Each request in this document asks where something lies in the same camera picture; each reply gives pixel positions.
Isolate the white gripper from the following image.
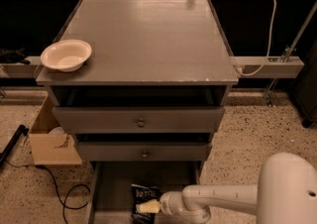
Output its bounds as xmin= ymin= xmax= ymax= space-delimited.
xmin=136 ymin=191 xmax=185 ymax=216

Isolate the blue chip bag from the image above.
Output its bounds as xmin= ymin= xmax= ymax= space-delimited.
xmin=131 ymin=183 xmax=160 ymax=224

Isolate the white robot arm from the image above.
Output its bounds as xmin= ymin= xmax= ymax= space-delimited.
xmin=136 ymin=153 xmax=317 ymax=224

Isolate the grey bottom drawer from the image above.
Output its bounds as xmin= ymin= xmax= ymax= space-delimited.
xmin=85 ymin=162 xmax=201 ymax=224

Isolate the grey drawer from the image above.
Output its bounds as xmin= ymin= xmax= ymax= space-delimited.
xmin=85 ymin=162 xmax=201 ymax=224
xmin=53 ymin=86 xmax=224 ymax=134
xmin=76 ymin=133 xmax=212 ymax=162

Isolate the round middle drawer knob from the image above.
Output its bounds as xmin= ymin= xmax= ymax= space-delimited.
xmin=142 ymin=151 xmax=149 ymax=160

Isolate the round drawer knob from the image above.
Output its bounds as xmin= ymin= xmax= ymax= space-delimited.
xmin=137 ymin=119 xmax=146 ymax=128
xmin=142 ymin=151 xmax=149 ymax=160

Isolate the round top drawer knob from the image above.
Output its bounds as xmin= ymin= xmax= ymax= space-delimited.
xmin=137 ymin=119 xmax=146 ymax=128

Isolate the grey middle drawer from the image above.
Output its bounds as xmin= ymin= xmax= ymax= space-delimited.
xmin=76 ymin=133 xmax=212 ymax=162

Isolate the grey drawer cabinet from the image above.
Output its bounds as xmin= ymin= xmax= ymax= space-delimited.
xmin=35 ymin=0 xmax=240 ymax=169

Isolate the grey top drawer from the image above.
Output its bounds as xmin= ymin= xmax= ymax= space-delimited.
xmin=53 ymin=86 xmax=224 ymax=134

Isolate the cardboard box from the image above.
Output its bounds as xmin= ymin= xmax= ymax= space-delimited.
xmin=29 ymin=97 xmax=82 ymax=166

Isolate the black bar on floor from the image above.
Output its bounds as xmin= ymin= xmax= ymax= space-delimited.
xmin=0 ymin=125 xmax=29 ymax=167

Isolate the white bowl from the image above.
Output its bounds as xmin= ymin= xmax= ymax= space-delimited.
xmin=40 ymin=40 xmax=92 ymax=72

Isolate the dark cart at right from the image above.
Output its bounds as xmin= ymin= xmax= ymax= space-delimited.
xmin=292 ymin=41 xmax=317 ymax=128

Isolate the black floor cable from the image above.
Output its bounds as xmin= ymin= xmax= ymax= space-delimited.
xmin=4 ymin=158 xmax=91 ymax=224

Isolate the black object on rail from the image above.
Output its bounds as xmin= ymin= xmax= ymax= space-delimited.
xmin=0 ymin=49 xmax=30 ymax=64

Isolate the white hanging cable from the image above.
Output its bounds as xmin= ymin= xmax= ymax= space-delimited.
xmin=236 ymin=0 xmax=277 ymax=77

